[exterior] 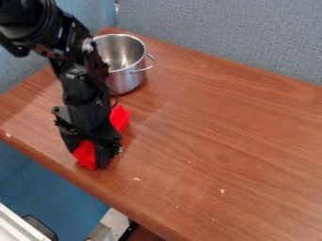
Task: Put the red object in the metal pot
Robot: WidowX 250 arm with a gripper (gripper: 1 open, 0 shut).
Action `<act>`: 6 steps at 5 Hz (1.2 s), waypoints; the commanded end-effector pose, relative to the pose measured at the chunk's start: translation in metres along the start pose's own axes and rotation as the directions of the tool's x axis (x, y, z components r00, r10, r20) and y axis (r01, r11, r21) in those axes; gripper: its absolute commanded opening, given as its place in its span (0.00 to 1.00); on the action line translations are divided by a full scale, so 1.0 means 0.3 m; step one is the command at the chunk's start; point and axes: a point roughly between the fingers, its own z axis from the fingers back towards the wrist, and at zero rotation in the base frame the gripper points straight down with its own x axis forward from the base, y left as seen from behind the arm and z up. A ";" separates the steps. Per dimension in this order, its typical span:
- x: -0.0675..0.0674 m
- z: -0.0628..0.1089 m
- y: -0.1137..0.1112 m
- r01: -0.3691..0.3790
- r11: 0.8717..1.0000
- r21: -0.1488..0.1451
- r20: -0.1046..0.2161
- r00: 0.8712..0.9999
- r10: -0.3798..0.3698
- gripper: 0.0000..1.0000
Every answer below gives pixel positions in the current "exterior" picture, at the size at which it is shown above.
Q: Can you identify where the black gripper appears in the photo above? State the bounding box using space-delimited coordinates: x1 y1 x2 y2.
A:
53 97 113 169

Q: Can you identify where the red plastic block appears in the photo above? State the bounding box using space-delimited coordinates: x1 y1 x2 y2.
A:
73 104 131 170

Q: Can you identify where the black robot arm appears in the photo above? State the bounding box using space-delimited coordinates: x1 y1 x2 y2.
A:
0 0 122 169

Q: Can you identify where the metal pot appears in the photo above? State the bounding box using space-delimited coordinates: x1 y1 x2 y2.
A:
95 34 157 95

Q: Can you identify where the white radiator panel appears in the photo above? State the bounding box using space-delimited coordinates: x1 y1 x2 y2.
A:
0 202 53 241

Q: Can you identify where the white table leg bracket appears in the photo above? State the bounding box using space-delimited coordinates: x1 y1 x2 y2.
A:
86 208 130 241

